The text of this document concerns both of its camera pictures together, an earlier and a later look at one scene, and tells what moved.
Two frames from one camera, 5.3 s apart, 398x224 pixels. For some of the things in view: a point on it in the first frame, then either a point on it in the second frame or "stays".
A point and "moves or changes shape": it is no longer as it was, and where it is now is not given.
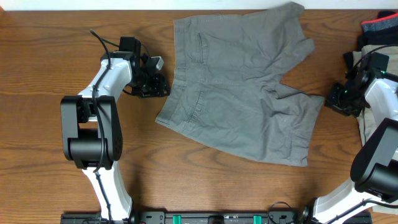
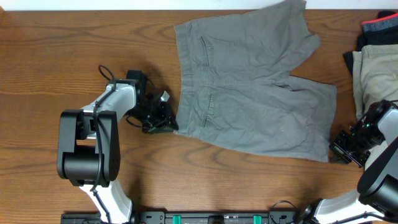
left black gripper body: x=147 y=86 to x=155 y=119
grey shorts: x=224 y=86 moves or changes shape
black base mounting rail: x=212 y=217 stays
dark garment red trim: x=382 y=30 stays
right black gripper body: x=346 y=101 to x=357 y=147
